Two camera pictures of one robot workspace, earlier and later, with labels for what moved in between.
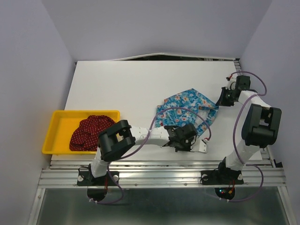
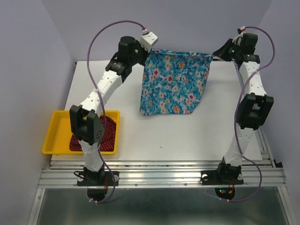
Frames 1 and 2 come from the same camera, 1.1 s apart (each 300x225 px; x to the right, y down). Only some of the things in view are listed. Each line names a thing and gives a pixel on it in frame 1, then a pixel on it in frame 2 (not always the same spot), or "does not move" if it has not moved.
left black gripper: x=187 y=148 → x=137 y=43
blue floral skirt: x=181 y=108 → x=173 y=82
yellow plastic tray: x=62 y=124 does not move
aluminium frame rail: x=161 y=174 does not move
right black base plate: x=222 y=177 does not move
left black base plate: x=85 y=178 does not move
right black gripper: x=221 y=101 → x=222 y=51
